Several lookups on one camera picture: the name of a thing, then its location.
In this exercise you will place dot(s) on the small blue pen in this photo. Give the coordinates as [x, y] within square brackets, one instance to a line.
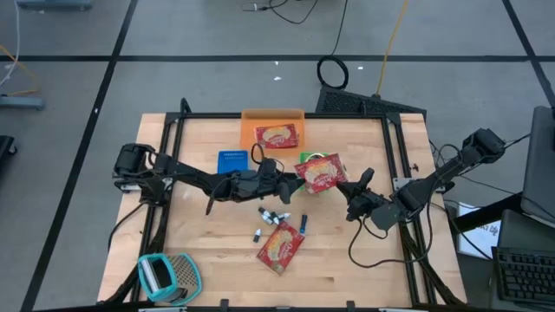
[304, 224]

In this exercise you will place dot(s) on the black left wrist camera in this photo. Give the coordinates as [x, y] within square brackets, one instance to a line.
[285, 195]

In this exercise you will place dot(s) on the white paper sheet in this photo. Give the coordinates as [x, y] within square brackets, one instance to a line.
[481, 238]

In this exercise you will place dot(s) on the red snack packet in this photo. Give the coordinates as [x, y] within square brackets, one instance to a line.
[279, 247]
[321, 173]
[276, 136]

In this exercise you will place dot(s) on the black metal bar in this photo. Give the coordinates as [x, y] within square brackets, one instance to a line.
[485, 214]

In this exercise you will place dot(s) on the short black white marker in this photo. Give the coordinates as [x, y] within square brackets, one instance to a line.
[284, 216]
[263, 211]
[272, 219]
[257, 235]

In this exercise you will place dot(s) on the orange plastic tray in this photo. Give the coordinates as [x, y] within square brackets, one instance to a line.
[271, 117]

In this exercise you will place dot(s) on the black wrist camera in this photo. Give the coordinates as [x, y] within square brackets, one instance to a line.
[353, 214]
[285, 195]

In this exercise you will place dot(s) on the green plastic basket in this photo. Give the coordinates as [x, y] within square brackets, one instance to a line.
[302, 155]

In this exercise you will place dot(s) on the blue plastic basket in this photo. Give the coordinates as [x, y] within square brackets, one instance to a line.
[232, 161]

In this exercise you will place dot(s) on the black table clamp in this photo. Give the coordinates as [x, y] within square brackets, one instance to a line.
[350, 306]
[224, 305]

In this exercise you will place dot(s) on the tape roll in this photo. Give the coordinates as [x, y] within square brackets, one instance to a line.
[320, 154]

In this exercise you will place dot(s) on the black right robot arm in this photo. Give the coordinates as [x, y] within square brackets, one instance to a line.
[451, 171]

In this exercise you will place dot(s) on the black floor equipment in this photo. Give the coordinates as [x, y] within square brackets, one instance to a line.
[6, 149]

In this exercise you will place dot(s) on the black open laptop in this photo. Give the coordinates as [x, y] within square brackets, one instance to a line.
[524, 273]

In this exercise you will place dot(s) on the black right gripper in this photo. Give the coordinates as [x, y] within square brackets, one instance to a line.
[366, 203]

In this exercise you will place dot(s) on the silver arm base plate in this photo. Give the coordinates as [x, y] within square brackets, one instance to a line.
[128, 187]
[401, 183]

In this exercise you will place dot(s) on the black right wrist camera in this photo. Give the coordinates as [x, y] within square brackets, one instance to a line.
[353, 214]

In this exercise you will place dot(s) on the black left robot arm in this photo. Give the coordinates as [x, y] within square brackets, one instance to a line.
[191, 173]

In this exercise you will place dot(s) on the teal box grater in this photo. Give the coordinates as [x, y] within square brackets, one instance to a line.
[186, 271]

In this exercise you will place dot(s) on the black aluminium table frame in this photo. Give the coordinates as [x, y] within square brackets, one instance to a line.
[347, 115]

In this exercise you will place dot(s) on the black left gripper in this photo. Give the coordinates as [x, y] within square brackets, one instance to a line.
[262, 182]

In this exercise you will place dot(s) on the grey metal floor base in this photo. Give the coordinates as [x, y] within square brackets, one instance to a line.
[54, 4]
[21, 102]

